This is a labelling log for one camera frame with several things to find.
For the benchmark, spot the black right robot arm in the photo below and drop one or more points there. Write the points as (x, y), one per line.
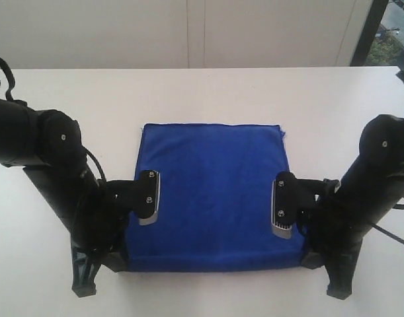
(382, 140)

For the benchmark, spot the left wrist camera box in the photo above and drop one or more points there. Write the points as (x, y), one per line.
(148, 189)

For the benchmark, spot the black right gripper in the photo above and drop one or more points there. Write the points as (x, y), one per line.
(335, 215)

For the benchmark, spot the blue towel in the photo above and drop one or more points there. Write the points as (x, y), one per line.
(215, 200)

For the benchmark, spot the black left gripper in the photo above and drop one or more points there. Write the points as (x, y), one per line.
(90, 211)

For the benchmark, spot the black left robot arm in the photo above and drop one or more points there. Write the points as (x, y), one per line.
(47, 145)

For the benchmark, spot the black window frame post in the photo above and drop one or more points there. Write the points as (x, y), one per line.
(368, 32)

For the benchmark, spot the beige wall panel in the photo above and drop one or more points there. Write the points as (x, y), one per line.
(179, 34)

